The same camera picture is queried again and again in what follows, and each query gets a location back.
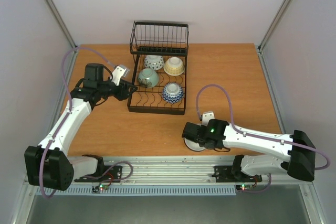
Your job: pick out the right aluminium corner post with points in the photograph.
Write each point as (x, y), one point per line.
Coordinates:
(275, 22)

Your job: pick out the celadon green bowl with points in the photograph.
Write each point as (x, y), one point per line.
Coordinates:
(148, 78)

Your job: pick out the right LED circuit board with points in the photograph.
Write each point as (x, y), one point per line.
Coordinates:
(245, 187)

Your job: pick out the red patterned bowl blue outside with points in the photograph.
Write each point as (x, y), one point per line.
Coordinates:
(172, 93)

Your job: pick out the plain white bowl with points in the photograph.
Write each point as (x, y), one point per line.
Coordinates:
(193, 146)

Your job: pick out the light blue slotted cable duct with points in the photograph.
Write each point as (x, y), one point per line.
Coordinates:
(152, 190)

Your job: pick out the black wire dish rack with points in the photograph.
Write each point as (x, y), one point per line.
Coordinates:
(159, 51)

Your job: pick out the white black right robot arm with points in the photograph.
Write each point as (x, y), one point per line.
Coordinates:
(280, 153)

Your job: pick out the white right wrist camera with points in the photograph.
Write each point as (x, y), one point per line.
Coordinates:
(206, 117)

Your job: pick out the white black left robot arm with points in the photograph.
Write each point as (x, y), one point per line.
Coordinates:
(47, 164)

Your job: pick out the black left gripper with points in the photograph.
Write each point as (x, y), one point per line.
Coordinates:
(123, 94)

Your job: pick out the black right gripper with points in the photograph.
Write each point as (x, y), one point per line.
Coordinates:
(189, 131)

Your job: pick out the aluminium corner post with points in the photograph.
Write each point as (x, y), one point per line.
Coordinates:
(57, 16)
(275, 22)

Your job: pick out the left LED circuit board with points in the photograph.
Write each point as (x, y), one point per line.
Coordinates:
(99, 188)

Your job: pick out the left aluminium corner post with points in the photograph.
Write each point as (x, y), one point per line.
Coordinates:
(57, 16)

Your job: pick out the red patterned bowl dotted outside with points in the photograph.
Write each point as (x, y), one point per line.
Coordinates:
(154, 62)

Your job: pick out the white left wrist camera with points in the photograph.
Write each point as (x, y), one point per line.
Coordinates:
(119, 72)

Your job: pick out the blue yellow floral bowl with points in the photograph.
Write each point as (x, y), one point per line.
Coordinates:
(174, 66)

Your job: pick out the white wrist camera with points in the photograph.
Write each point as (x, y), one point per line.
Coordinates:
(119, 72)
(206, 117)

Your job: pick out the led circuit board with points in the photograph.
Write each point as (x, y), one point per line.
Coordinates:
(245, 187)
(99, 188)

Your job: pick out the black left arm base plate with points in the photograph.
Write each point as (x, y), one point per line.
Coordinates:
(114, 173)

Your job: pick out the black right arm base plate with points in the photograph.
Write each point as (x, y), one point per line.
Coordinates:
(226, 174)

